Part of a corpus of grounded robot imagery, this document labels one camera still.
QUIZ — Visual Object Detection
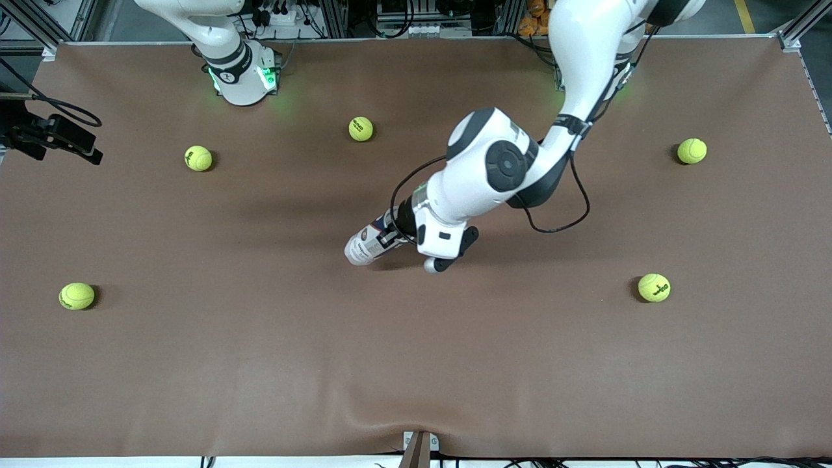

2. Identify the grey metal camera bracket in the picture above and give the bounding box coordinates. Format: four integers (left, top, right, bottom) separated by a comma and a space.
402, 430, 440, 468

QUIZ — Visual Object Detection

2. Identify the white blue tennis ball can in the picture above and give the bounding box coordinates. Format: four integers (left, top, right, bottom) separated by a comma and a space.
344, 221, 398, 266

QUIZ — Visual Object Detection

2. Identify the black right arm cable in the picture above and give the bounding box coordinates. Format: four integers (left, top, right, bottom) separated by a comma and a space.
0, 58, 103, 127

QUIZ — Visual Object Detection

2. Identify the aluminium frame rail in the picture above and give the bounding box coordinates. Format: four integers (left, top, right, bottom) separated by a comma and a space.
0, 0, 98, 56
777, 0, 832, 53

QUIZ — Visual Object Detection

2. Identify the white power strip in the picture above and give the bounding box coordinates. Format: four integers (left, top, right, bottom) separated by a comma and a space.
257, 8, 300, 27

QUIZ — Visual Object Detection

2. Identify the bag of orange items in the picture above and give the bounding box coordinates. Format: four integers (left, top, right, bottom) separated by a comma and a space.
518, 0, 553, 36

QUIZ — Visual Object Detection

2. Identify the brown table mat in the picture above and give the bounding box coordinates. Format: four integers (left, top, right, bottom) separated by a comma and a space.
0, 36, 832, 459

